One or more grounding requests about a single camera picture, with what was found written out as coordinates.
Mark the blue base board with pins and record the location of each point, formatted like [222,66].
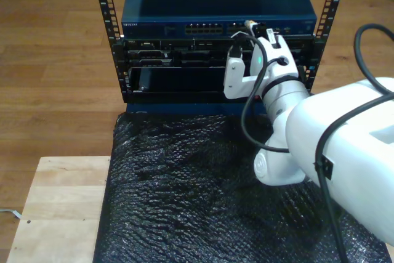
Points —
[184,108]

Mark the black Dell rack server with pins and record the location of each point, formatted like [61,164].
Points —
[147,55]

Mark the black perforated equipment rack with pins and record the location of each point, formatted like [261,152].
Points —
[118,59]

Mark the black bubble wrap mat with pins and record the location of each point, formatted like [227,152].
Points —
[184,213]

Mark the grey flat strip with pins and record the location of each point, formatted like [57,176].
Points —
[12,212]

